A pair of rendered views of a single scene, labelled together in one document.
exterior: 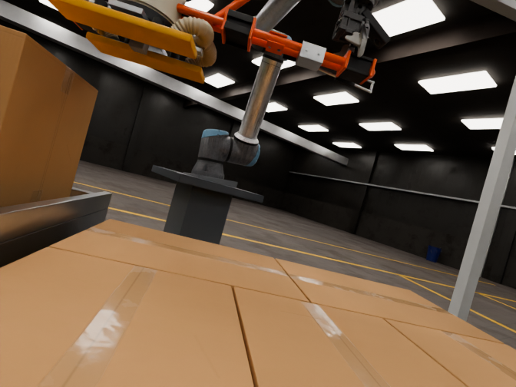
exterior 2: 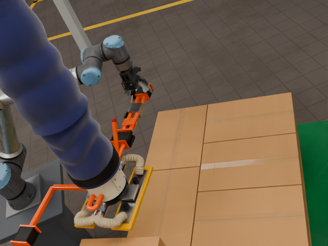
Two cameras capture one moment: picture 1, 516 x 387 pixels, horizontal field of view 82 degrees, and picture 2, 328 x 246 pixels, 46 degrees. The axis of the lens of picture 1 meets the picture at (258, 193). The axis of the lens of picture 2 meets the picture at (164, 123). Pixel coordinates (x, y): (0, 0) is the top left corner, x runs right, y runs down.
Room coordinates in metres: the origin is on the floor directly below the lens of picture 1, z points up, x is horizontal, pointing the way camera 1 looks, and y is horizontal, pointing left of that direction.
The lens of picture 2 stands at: (-0.22, 1.26, 2.37)
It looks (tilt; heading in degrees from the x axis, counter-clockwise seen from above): 39 degrees down; 306
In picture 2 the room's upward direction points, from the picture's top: 24 degrees counter-clockwise
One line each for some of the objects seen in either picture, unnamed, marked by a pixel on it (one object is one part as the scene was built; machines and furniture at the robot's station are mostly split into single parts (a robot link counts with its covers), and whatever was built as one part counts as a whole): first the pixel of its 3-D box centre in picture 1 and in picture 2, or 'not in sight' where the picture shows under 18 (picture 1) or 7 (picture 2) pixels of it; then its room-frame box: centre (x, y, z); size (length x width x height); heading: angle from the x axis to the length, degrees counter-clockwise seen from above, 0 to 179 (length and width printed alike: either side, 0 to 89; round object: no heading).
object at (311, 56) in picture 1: (310, 56); (136, 110); (0.85, -0.04, 1.18); 0.07 x 0.07 x 0.04; 4
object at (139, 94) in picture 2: (355, 67); (144, 92); (0.86, -0.17, 1.19); 0.08 x 0.07 x 0.05; 94
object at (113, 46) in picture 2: not in sight; (115, 49); (0.88, -0.14, 1.50); 0.10 x 0.09 x 0.12; 21
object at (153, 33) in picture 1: (127, 20); (132, 194); (0.72, 0.42, 1.08); 0.34 x 0.10 x 0.05; 94
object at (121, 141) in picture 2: (238, 31); (122, 139); (0.84, 0.18, 1.19); 0.10 x 0.08 x 0.06; 4
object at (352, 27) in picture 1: (354, 21); (129, 76); (0.88, -0.14, 1.33); 0.09 x 0.08 x 0.12; 94
